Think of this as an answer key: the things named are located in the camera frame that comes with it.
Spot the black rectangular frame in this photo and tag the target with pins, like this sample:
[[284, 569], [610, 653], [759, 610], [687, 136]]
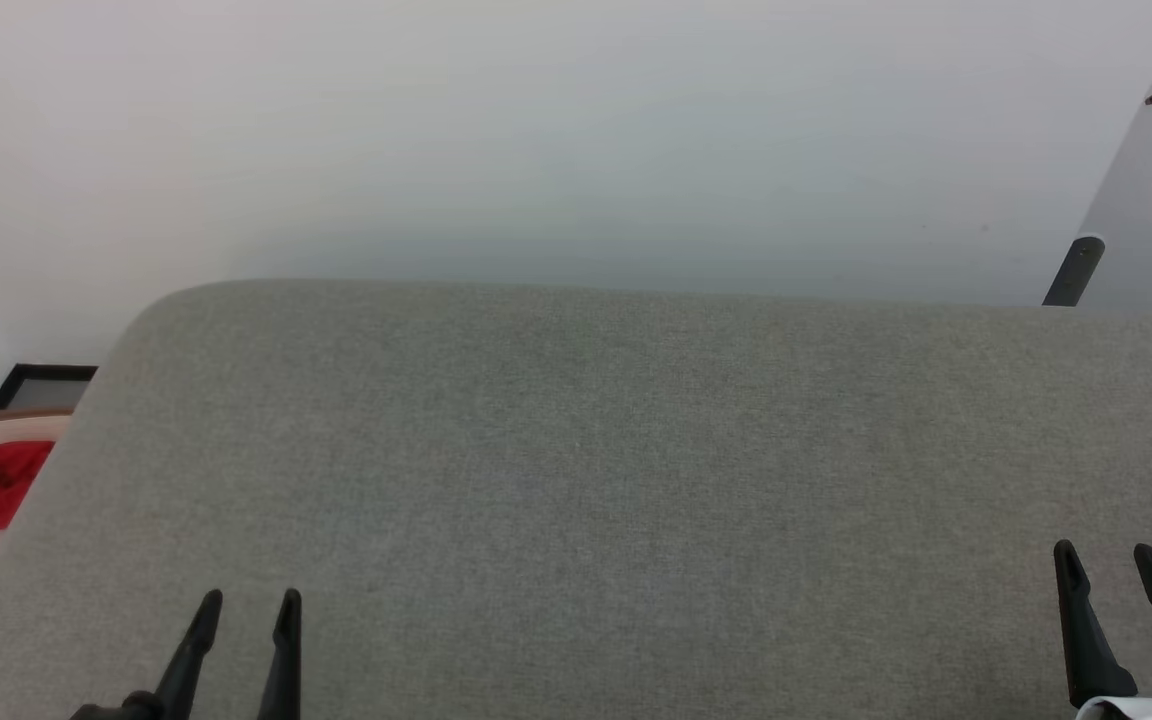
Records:
[[36, 392]]

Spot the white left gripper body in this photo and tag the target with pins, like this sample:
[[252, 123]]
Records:
[[121, 708]]

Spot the grey fabric sofa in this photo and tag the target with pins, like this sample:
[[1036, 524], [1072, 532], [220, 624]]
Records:
[[586, 500]]

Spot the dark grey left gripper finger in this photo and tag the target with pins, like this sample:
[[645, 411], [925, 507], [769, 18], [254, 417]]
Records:
[[284, 660], [191, 660]]

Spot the dark grey metal post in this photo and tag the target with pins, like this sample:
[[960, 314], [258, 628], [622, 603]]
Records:
[[1076, 270]]

